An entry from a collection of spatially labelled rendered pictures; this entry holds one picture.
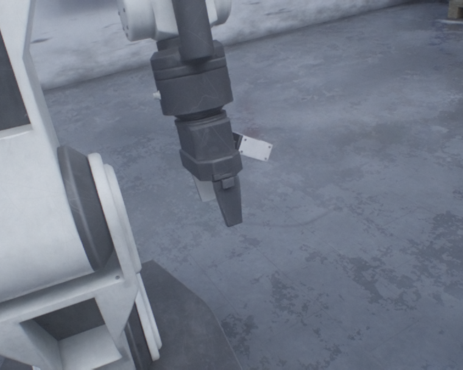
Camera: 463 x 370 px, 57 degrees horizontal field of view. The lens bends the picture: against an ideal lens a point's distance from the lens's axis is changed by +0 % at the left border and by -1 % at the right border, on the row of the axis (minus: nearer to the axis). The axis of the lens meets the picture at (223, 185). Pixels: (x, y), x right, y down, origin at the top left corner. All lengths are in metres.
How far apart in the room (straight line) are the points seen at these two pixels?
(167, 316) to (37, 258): 0.55
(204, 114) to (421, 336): 0.81
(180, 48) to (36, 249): 0.25
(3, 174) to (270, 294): 0.90
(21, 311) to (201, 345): 0.45
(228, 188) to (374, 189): 1.20
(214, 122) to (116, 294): 0.23
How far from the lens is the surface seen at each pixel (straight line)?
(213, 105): 0.49
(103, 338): 0.70
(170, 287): 1.03
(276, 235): 1.41
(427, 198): 1.63
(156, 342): 0.77
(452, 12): 4.63
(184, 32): 0.46
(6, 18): 0.43
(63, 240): 0.44
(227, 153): 0.50
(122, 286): 0.52
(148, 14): 0.49
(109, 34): 3.79
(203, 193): 0.61
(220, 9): 0.51
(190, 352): 0.89
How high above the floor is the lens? 0.85
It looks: 30 degrees down
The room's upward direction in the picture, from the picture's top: 8 degrees counter-clockwise
